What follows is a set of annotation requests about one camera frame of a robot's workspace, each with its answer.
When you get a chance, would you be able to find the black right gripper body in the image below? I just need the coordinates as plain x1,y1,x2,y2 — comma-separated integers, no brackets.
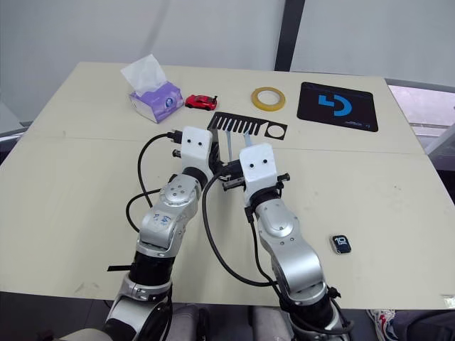
220,159,291,192

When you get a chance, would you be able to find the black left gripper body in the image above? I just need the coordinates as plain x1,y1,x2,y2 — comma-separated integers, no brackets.
171,129,184,160

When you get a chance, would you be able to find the black comb-shaped watch stand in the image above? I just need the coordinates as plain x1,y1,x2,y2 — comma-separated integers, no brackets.
207,111,288,172

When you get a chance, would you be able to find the black square watch body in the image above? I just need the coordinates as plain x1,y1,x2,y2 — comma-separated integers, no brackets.
331,233,353,256

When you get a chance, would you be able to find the purple tissue box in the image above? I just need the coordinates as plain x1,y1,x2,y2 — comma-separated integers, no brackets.
128,80,185,125

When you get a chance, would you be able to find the red toy car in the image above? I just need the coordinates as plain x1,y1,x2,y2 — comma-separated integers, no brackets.
184,93,219,112

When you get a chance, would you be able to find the yellow tape roll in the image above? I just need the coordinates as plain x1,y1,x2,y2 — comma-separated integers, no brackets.
250,86,287,112

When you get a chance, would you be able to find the white tissue sheet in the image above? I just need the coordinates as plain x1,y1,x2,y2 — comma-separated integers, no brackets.
119,53,169,97

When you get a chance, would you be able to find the black mouse pad blue logo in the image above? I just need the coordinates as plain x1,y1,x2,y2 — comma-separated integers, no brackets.
296,81,380,134

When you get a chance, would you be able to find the dark vertical pillar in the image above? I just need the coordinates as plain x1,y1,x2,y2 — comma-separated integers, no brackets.
274,0,307,72

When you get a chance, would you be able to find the white sneaker red blue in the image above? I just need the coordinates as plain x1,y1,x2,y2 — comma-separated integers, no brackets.
367,308,397,341

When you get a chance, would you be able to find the dark trouser leg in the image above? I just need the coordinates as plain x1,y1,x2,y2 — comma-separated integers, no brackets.
390,310,455,341

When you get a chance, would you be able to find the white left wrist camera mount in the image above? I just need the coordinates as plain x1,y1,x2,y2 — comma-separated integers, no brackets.
180,125,214,173

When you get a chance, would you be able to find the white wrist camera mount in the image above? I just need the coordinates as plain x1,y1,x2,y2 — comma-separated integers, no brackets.
180,125,214,173
237,142,279,207

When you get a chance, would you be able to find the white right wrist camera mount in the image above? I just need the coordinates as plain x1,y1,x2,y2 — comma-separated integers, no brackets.
237,142,279,207

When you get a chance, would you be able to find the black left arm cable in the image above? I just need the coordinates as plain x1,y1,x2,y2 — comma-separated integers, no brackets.
125,130,183,234

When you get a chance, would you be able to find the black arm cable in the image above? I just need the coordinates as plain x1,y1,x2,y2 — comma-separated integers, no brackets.
244,207,282,296
125,130,183,234
201,172,280,287

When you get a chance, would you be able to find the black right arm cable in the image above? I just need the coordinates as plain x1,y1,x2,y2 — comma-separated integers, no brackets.
244,207,282,296
201,172,280,287

